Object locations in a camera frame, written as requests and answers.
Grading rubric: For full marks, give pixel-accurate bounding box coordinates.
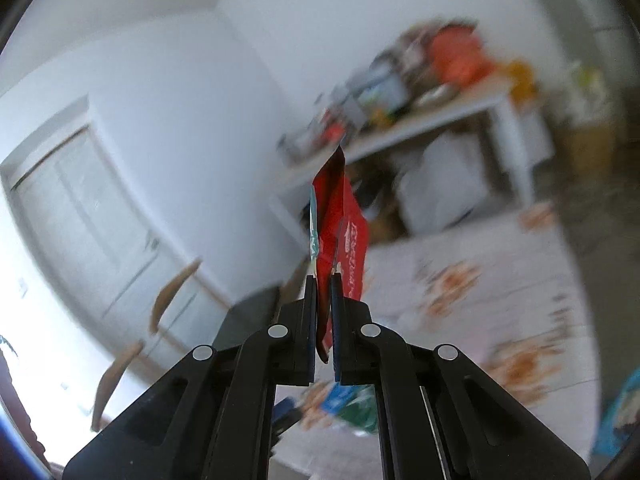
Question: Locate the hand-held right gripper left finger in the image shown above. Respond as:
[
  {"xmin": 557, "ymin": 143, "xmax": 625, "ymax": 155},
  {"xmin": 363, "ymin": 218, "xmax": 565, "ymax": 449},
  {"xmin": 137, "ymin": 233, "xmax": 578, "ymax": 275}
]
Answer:
[{"xmin": 62, "ymin": 275, "xmax": 319, "ymax": 480}]

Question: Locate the green plastic bottle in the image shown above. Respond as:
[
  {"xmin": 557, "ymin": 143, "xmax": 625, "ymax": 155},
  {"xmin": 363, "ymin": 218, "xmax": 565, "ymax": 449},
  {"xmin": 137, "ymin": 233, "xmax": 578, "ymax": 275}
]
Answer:
[{"xmin": 340, "ymin": 385, "xmax": 378, "ymax": 433}]

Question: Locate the yellow plastic bag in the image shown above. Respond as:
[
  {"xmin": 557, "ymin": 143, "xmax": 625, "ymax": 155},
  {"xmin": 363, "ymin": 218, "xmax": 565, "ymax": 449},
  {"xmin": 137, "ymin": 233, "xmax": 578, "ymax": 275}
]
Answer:
[{"xmin": 502, "ymin": 60, "xmax": 541, "ymax": 103}]

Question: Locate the cardboard box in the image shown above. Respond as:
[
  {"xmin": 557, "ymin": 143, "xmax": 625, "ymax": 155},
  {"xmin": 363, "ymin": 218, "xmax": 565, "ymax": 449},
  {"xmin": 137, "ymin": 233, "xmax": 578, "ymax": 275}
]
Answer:
[{"xmin": 560, "ymin": 120, "xmax": 618, "ymax": 176}]

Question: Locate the green white bag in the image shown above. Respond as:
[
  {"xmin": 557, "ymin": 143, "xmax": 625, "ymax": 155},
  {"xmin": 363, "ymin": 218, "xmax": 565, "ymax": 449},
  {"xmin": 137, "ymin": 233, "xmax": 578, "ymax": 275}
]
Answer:
[{"xmin": 570, "ymin": 62, "xmax": 613, "ymax": 121}]

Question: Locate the white desk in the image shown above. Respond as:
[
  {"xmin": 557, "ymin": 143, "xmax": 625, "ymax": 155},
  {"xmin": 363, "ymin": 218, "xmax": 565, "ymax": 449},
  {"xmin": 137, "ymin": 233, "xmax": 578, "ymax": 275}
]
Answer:
[{"xmin": 270, "ymin": 82, "xmax": 556, "ymax": 233}]

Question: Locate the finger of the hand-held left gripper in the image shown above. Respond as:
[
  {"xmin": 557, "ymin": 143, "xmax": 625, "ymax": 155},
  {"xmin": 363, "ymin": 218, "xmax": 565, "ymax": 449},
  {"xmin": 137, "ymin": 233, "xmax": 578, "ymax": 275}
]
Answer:
[{"xmin": 272, "ymin": 397, "xmax": 306, "ymax": 433}]

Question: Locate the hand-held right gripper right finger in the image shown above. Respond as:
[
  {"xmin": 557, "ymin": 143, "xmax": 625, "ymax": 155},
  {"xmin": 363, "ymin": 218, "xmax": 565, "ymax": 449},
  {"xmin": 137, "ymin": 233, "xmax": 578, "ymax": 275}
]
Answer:
[{"xmin": 331, "ymin": 272, "xmax": 592, "ymax": 480}]

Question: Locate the dark sauce jar red label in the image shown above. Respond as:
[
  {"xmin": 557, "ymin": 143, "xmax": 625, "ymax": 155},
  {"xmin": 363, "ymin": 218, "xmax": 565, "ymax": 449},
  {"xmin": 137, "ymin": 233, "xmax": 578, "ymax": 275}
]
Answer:
[{"xmin": 320, "ymin": 122, "xmax": 346, "ymax": 146}]

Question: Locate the white pillow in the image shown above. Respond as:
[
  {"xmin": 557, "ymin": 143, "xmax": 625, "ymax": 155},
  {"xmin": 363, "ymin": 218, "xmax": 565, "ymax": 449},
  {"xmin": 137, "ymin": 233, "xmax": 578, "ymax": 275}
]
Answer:
[{"xmin": 400, "ymin": 135, "xmax": 493, "ymax": 233}]

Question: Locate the white door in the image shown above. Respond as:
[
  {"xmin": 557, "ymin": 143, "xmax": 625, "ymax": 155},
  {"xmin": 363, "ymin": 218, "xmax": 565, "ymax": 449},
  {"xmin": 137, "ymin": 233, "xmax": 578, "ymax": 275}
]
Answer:
[{"xmin": 0, "ymin": 125, "xmax": 236, "ymax": 381}]

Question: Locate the wooden chair black seat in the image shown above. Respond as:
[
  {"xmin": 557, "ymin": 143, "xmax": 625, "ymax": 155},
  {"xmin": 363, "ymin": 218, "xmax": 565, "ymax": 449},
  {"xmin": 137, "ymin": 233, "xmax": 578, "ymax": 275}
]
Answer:
[{"xmin": 90, "ymin": 257, "xmax": 281, "ymax": 433}]

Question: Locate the stainless steel pot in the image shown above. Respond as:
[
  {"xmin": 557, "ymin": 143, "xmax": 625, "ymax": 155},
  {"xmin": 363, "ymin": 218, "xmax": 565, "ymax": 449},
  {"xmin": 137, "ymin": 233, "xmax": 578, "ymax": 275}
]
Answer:
[{"xmin": 357, "ymin": 72, "xmax": 408, "ymax": 111}]

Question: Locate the red snack bag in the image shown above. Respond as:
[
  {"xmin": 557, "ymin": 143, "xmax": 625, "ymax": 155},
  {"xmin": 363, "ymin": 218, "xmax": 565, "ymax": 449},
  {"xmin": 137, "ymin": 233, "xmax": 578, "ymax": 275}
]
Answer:
[{"xmin": 306, "ymin": 145, "xmax": 371, "ymax": 365}]

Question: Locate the blue plastic basket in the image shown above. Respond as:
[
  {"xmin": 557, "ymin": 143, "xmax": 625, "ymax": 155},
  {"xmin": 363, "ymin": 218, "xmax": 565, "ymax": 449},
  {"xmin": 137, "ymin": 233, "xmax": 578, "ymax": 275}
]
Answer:
[{"xmin": 592, "ymin": 367, "xmax": 640, "ymax": 458}]

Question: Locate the floral tablecloth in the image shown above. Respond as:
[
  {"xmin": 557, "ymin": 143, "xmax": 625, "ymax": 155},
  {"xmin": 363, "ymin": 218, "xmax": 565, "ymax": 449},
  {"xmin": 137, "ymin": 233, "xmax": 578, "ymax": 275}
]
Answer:
[{"xmin": 272, "ymin": 202, "xmax": 601, "ymax": 480}]

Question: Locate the orange plastic bag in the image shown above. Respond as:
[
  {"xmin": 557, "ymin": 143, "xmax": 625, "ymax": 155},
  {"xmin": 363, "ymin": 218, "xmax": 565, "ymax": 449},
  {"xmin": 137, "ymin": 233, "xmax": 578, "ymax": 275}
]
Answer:
[{"xmin": 427, "ymin": 22, "xmax": 496, "ymax": 86}]

